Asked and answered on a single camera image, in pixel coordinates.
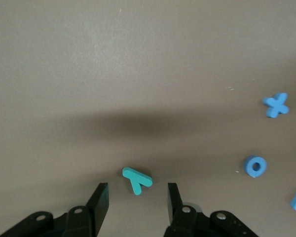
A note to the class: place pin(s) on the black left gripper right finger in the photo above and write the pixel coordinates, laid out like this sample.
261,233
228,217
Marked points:
187,222

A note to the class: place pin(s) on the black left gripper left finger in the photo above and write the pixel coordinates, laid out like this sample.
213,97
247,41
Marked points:
88,219

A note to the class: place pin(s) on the teal foam letter y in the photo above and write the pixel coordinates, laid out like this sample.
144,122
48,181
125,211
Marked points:
138,179

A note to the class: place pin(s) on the blue foam letter o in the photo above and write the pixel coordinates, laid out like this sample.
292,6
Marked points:
247,168

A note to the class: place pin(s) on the blue foam letter x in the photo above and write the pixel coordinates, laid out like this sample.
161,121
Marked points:
275,105

